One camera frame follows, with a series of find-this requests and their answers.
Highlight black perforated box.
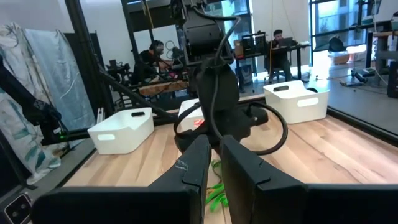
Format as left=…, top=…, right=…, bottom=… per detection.
left=241, top=32, right=267, bottom=57

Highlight white container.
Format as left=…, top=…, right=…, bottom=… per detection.
left=329, top=44, right=368, bottom=65

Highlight white plastic basket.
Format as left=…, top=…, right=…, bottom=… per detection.
left=178, top=98, right=206, bottom=133
left=262, top=79, right=330, bottom=125
left=87, top=107, right=155, bottom=156

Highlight black office desk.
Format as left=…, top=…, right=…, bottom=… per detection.
left=234, top=43, right=312, bottom=82

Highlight black strut with cables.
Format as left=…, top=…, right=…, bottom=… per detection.
left=0, top=57, right=68, bottom=147

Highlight green rubber band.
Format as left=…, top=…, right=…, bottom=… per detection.
left=205, top=183, right=229, bottom=214
left=210, top=159, right=222, bottom=180

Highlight pale blue cloth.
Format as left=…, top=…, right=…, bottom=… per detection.
left=24, top=28, right=97, bottom=131

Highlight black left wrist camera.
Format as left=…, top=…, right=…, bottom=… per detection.
left=182, top=12, right=236, bottom=67

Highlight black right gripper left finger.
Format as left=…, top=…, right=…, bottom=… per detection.
left=30, top=134, right=213, bottom=224

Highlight cardboard box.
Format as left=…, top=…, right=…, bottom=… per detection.
left=233, top=39, right=246, bottom=57

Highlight black left camera cable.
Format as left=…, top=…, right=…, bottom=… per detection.
left=172, top=6, right=289, bottom=156

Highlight dark laptop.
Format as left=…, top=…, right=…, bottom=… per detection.
left=277, top=37, right=295, bottom=48

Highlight black floor device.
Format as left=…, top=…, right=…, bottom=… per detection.
left=339, top=68, right=376, bottom=88

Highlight wooden workbench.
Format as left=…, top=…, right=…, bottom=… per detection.
left=138, top=80, right=190, bottom=96

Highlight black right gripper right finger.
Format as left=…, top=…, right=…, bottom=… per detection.
left=219, top=134, right=398, bottom=224

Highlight person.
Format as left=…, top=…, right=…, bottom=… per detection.
left=132, top=39, right=172, bottom=82
left=264, top=29, right=295, bottom=82

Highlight wooden table black legs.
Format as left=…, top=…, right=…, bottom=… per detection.
left=366, top=19, right=398, bottom=99

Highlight black bag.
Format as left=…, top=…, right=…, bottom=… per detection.
left=328, top=36, right=348, bottom=53

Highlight white teal patterned cloth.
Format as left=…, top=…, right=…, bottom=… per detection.
left=0, top=22, right=63, bottom=185

